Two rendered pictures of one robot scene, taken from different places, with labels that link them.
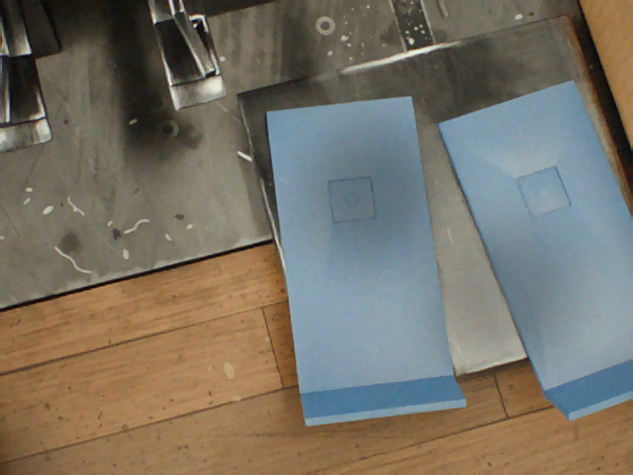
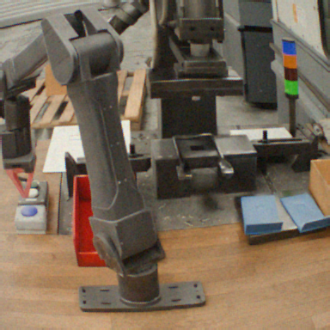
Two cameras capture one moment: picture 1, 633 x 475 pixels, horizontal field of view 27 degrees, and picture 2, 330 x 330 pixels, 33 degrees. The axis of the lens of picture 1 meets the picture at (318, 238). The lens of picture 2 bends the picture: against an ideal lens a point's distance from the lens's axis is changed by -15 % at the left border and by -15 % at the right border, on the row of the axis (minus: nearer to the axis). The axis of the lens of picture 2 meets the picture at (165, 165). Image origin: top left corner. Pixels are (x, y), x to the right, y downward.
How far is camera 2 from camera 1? 0.83 m
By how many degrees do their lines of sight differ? 52
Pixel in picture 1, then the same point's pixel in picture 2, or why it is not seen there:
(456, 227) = (283, 212)
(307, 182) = (249, 205)
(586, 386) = (308, 225)
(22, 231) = (176, 220)
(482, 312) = (288, 222)
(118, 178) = (202, 214)
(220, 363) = (224, 238)
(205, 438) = (218, 247)
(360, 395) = (259, 227)
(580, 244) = (308, 212)
